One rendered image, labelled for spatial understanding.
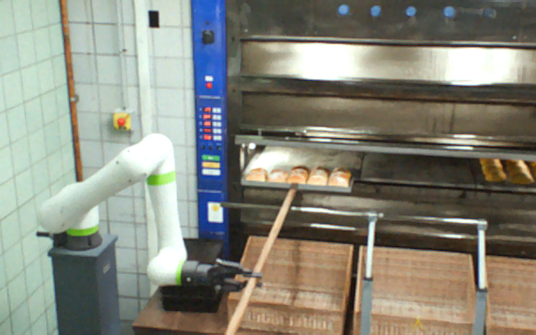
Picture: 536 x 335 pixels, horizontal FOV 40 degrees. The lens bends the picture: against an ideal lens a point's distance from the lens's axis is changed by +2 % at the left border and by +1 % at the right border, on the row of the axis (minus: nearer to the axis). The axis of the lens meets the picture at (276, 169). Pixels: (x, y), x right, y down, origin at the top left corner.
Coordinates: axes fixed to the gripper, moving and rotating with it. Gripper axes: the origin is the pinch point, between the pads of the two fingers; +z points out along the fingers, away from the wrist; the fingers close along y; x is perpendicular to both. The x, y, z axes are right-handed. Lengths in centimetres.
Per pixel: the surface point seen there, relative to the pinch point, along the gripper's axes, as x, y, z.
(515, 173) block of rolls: -138, -2, 110
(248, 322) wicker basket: -65, 58, -15
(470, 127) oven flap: -113, -32, 83
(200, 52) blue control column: -111, -62, -49
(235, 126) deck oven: -114, -25, -32
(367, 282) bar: -54, 25, 40
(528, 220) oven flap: -115, 14, 115
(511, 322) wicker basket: -95, 59, 110
